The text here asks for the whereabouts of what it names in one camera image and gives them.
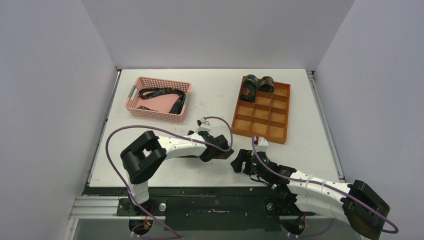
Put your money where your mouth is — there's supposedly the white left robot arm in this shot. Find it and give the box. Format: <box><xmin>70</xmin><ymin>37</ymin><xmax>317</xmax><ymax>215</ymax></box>
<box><xmin>120</xmin><ymin>130</ymin><xmax>234</xmax><ymax>216</ymax></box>

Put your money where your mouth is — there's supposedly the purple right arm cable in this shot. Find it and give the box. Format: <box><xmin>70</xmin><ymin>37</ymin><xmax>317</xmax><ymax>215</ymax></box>
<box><xmin>251</xmin><ymin>134</ymin><xmax>399</xmax><ymax>239</ymax></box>

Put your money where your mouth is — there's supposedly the rolled dark grey tie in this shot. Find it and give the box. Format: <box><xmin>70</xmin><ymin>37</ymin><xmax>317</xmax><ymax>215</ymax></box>
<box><xmin>258</xmin><ymin>76</ymin><xmax>275</xmax><ymax>93</ymax></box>

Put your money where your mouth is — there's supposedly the wooden compartment tray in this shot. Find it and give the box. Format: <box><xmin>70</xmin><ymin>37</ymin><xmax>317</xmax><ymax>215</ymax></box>
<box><xmin>231</xmin><ymin>78</ymin><xmax>291</xmax><ymax>144</ymax></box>

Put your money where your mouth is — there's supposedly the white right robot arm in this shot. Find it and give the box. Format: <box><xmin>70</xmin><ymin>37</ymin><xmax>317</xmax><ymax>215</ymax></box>
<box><xmin>230</xmin><ymin>149</ymin><xmax>390</xmax><ymax>240</ymax></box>

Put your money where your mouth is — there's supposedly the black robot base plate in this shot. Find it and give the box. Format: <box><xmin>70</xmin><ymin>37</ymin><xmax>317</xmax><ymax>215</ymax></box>
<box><xmin>82</xmin><ymin>186</ymin><xmax>327</xmax><ymax>232</ymax></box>

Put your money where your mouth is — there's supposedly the rolled dark floral tie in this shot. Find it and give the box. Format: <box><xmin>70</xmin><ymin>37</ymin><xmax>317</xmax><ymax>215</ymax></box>
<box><xmin>239</xmin><ymin>74</ymin><xmax>258</xmax><ymax>103</ymax></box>

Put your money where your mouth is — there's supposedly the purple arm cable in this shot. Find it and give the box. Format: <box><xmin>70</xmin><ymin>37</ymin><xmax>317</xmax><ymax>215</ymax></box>
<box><xmin>251</xmin><ymin>134</ymin><xmax>399</xmax><ymax>239</ymax></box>
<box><xmin>105</xmin><ymin>115</ymin><xmax>234</xmax><ymax>240</ymax></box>

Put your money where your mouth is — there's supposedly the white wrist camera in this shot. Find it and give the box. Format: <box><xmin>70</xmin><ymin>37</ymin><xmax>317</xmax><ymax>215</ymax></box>
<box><xmin>195</xmin><ymin>118</ymin><xmax>211</xmax><ymax>133</ymax></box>
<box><xmin>254</xmin><ymin>137</ymin><xmax>269</xmax><ymax>153</ymax></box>

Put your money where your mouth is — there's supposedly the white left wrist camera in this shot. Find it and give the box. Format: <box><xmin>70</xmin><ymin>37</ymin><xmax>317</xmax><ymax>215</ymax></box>
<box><xmin>195</xmin><ymin>118</ymin><xmax>211</xmax><ymax>133</ymax></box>

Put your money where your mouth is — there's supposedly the brown floral tie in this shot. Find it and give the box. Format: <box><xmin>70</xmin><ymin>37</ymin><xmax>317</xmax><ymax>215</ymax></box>
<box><xmin>178</xmin><ymin>154</ymin><xmax>201</xmax><ymax>159</ymax></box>

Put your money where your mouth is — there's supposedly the dark patterned tie in basket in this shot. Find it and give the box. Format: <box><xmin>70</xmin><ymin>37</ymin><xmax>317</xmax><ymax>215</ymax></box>
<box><xmin>137</xmin><ymin>87</ymin><xmax>187</xmax><ymax>115</ymax></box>

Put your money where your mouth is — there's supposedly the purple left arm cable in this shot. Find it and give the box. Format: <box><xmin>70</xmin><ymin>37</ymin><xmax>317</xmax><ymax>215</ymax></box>
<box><xmin>105</xmin><ymin>115</ymin><xmax>234</xmax><ymax>240</ymax></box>

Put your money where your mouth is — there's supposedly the pink perforated plastic basket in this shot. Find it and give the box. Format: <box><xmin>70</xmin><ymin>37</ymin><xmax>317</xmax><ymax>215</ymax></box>
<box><xmin>124</xmin><ymin>76</ymin><xmax>192</xmax><ymax>123</ymax></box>

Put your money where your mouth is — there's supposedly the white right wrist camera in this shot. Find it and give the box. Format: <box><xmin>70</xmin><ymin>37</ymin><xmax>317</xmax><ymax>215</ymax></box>
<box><xmin>254</xmin><ymin>137</ymin><xmax>269</xmax><ymax>153</ymax></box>

